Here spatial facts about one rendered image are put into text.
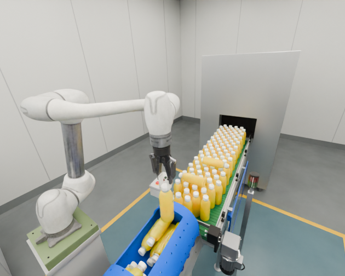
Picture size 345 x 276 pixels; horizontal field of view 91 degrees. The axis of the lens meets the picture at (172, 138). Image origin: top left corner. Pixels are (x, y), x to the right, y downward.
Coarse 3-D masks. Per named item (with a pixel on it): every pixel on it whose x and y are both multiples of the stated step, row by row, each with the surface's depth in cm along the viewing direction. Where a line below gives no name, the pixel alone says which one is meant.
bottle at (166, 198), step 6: (162, 192) 80; (168, 192) 80; (162, 198) 80; (168, 198) 80; (162, 204) 81; (168, 204) 81; (162, 210) 83; (168, 210) 82; (162, 216) 85; (168, 216) 84
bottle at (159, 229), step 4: (160, 220) 97; (172, 220) 102; (156, 224) 96; (160, 224) 95; (164, 224) 96; (168, 224) 98; (152, 228) 94; (156, 228) 93; (160, 228) 93; (164, 228) 95; (152, 232) 92; (156, 232) 91; (160, 232) 92; (164, 232) 94; (152, 236) 90; (156, 236) 90; (160, 236) 92; (156, 240) 90
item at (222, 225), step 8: (248, 144) 226; (248, 152) 227; (240, 168) 180; (240, 176) 185; (232, 192) 149; (232, 200) 152; (224, 224) 128; (224, 232) 149; (216, 248) 112; (216, 264) 172
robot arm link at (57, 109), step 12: (168, 96) 72; (48, 108) 70; (60, 108) 70; (72, 108) 70; (84, 108) 70; (96, 108) 71; (108, 108) 73; (120, 108) 75; (132, 108) 78; (60, 120) 75
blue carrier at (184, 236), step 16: (176, 208) 94; (192, 224) 92; (176, 240) 81; (192, 240) 89; (128, 256) 88; (144, 256) 95; (160, 256) 74; (176, 256) 78; (112, 272) 68; (128, 272) 67; (144, 272) 90; (176, 272) 76
